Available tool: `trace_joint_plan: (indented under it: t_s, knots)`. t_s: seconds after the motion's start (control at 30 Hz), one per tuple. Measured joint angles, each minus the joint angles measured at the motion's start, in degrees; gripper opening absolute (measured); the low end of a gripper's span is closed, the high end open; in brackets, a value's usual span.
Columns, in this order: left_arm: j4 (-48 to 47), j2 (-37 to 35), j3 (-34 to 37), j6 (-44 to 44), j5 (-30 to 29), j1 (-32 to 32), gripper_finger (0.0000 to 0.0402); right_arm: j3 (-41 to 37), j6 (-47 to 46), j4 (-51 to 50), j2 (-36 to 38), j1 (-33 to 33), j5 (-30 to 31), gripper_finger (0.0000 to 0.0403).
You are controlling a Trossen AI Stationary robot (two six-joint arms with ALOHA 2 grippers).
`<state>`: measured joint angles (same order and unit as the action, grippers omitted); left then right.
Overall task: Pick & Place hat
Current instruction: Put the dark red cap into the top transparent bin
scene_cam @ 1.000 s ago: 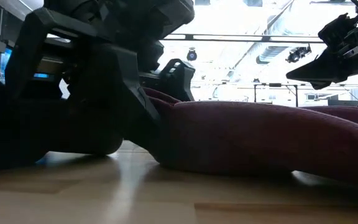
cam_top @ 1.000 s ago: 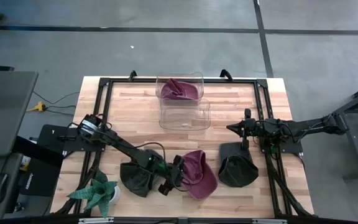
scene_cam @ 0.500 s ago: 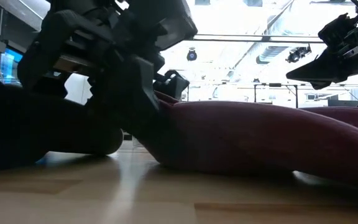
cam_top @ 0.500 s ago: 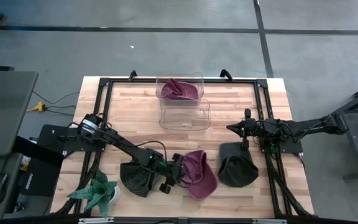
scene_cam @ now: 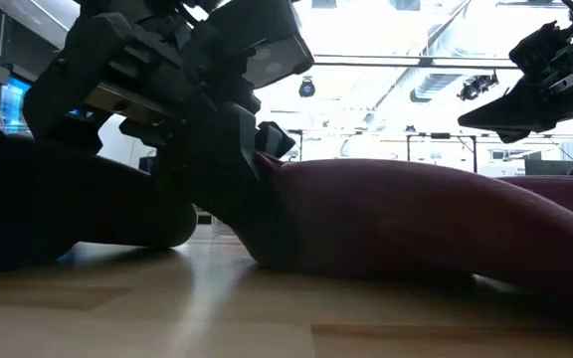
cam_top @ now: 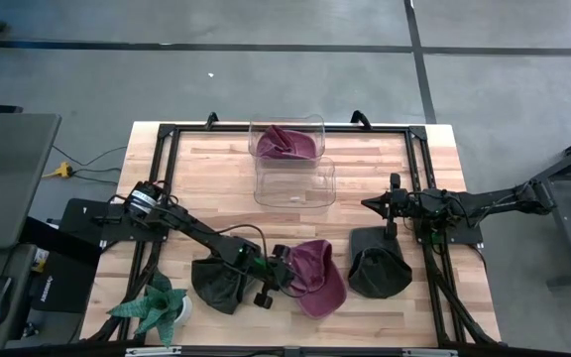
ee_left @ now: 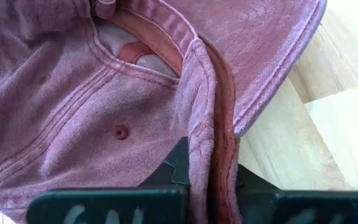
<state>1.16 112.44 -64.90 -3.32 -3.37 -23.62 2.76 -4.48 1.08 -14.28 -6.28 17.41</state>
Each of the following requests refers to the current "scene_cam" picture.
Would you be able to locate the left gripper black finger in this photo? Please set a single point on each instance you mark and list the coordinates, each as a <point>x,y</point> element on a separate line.
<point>274,140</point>
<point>212,159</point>

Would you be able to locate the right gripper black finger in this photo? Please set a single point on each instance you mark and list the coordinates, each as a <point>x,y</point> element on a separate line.
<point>510,114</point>
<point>513,136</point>

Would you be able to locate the maroon baseball cap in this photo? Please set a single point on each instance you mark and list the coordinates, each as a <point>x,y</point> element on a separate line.
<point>391,214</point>

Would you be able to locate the dark navy baseball cap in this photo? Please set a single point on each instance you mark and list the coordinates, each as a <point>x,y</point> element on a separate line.
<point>57,199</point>

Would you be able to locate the black computer monitor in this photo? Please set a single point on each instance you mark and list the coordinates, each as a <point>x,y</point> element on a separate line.
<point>550,167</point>
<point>147,165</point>

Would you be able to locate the long ceiling light tube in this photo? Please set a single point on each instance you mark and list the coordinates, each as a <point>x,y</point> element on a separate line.
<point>475,63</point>
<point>366,59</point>

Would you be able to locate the black metal table frame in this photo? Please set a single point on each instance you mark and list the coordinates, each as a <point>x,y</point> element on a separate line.
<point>440,135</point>
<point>300,144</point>

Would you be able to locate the black ceiling camera cluster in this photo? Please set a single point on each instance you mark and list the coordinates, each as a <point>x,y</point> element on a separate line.
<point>473,88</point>

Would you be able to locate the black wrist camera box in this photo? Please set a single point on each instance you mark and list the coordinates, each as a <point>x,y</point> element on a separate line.
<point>266,45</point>

